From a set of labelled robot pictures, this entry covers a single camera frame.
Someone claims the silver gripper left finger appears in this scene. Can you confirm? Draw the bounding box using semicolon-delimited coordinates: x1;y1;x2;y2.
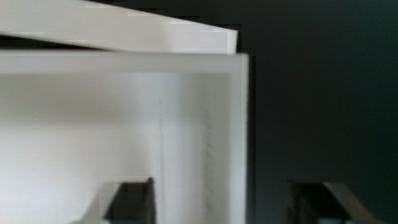
77;177;157;224

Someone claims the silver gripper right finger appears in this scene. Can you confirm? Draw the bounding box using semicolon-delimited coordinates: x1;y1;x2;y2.
287;181;385;224

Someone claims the white front drawer box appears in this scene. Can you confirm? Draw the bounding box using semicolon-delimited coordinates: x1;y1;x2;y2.
0;51;250;224

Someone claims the white drawer box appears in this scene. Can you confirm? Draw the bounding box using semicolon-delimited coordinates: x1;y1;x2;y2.
0;0;239;54
0;51;250;224

